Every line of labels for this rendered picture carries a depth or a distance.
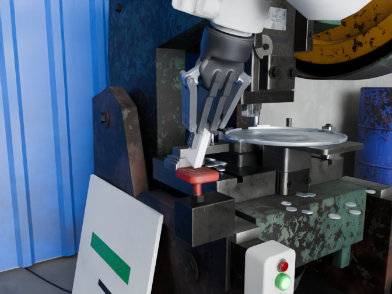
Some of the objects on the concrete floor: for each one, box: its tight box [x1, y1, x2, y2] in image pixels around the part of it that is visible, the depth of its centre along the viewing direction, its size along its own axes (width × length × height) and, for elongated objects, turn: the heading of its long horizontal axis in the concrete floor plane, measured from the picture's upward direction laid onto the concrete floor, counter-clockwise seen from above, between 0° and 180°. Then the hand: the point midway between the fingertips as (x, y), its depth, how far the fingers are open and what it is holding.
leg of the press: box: [92, 86, 265, 294], centre depth 102 cm, size 92×12×90 cm, turn 34°
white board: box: [72, 174, 163, 294], centre depth 111 cm, size 14×50×59 cm, turn 35°
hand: (198, 146), depth 62 cm, fingers closed
